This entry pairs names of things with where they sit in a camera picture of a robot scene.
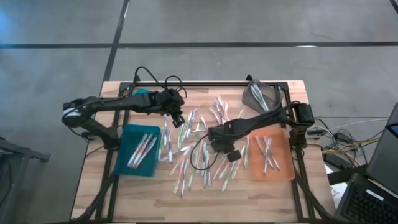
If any grey usb hub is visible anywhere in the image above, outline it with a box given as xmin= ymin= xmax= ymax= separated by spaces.
xmin=306 ymin=126 xmax=324 ymax=139

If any orange translucent plastic bin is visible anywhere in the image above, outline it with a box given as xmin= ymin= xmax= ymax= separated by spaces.
xmin=248 ymin=128 xmax=295 ymax=182

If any black floor stand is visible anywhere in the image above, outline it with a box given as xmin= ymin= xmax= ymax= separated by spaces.
xmin=0 ymin=136 xmax=50 ymax=224

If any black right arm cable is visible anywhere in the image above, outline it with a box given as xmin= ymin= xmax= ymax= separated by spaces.
xmin=189 ymin=133 xmax=229 ymax=163

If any yellow floor cable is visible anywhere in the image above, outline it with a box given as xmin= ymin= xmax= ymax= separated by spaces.
xmin=322 ymin=138 xmax=382 ymax=156

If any teal plastic bin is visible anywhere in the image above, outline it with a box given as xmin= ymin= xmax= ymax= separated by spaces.
xmin=113 ymin=123 xmax=162 ymax=179

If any black power strip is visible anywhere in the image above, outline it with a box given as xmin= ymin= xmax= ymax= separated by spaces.
xmin=323 ymin=152 xmax=354 ymax=170

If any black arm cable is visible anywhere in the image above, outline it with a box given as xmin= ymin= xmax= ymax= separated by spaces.
xmin=132 ymin=65 xmax=188 ymax=100
xmin=189 ymin=133 xmax=229 ymax=163

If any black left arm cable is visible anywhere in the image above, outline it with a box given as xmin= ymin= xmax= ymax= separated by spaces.
xmin=132 ymin=65 xmax=188 ymax=100

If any grey plastic bin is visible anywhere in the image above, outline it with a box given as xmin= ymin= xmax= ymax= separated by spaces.
xmin=241 ymin=78 xmax=284 ymax=115

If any black desk leg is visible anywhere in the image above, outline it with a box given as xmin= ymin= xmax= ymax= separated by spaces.
xmin=326 ymin=163 xmax=369 ymax=186

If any white floor cable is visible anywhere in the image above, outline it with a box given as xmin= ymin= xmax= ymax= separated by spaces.
xmin=313 ymin=118 xmax=389 ymax=131

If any grey open laptop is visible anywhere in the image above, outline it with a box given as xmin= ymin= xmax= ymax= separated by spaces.
xmin=365 ymin=102 xmax=398 ymax=195

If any white paper sheet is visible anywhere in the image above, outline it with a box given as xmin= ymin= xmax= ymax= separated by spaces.
xmin=325 ymin=164 xmax=348 ymax=200

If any black power adapter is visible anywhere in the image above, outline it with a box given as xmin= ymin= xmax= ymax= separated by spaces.
xmin=335 ymin=132 xmax=352 ymax=144

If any black laptop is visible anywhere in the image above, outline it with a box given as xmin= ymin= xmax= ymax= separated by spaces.
xmin=334 ymin=172 xmax=398 ymax=224

